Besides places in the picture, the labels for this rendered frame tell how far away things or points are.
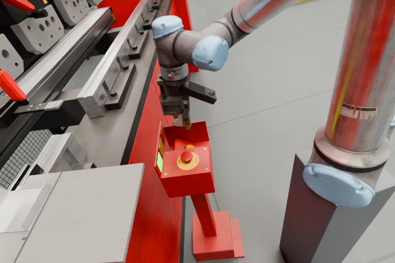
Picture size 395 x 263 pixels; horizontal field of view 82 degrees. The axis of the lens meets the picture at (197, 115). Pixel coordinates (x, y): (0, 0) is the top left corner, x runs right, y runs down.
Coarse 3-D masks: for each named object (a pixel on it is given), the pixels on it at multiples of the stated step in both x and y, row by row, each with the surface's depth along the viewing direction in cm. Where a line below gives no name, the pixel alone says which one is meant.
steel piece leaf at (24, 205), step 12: (12, 192) 47; (24, 192) 47; (36, 192) 46; (48, 192) 45; (12, 204) 45; (24, 204) 44; (36, 204) 42; (0, 216) 43; (12, 216) 43; (24, 216) 42; (36, 216) 42; (0, 228) 41; (12, 228) 41; (24, 228) 40
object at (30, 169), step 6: (24, 168) 52; (30, 168) 52; (36, 168) 53; (18, 174) 51; (24, 174) 52; (30, 174) 51; (36, 174) 53; (18, 180) 50; (24, 180) 49; (12, 186) 49
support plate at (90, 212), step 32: (64, 192) 45; (96, 192) 44; (128, 192) 43; (32, 224) 41; (64, 224) 40; (96, 224) 39; (128, 224) 38; (0, 256) 38; (32, 256) 37; (64, 256) 36; (96, 256) 35
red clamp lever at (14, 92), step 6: (0, 72) 40; (6, 72) 41; (0, 78) 41; (6, 78) 41; (0, 84) 41; (6, 84) 41; (12, 84) 42; (6, 90) 42; (12, 90) 42; (18, 90) 43; (12, 96) 43; (18, 96) 43; (24, 96) 44
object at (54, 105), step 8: (0, 96) 74; (8, 96) 73; (0, 104) 70; (8, 104) 71; (16, 104) 72; (24, 104) 75; (32, 104) 72; (40, 104) 71; (48, 104) 71; (56, 104) 70; (0, 112) 68; (8, 112) 69; (16, 112) 71; (24, 112) 70; (32, 112) 70; (0, 120) 67; (8, 120) 69; (0, 128) 69
